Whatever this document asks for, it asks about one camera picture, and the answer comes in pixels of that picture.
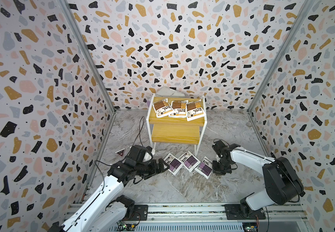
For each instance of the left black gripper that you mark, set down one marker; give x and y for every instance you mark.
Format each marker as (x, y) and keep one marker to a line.
(155, 170)

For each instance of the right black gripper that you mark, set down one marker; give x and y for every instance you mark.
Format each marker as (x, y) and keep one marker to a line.
(215, 171)

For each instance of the purple coffee bag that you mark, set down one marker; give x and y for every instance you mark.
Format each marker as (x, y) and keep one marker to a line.
(190, 161)
(174, 164)
(205, 168)

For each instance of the brown coffee bag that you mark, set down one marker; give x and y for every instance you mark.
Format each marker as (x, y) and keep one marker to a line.
(195, 110)
(179, 109)
(162, 108)

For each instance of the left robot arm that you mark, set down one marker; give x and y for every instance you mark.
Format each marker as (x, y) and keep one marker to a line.
(106, 206)

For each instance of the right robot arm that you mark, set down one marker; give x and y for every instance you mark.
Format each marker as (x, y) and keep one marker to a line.
(282, 184)

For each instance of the two-tier wooden shelf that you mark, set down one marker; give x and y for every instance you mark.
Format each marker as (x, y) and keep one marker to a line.
(174, 131)

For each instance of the small triangular warning sticker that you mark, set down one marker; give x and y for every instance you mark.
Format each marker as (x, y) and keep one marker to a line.
(121, 152)

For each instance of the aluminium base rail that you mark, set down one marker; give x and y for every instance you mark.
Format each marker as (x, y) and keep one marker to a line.
(216, 217)

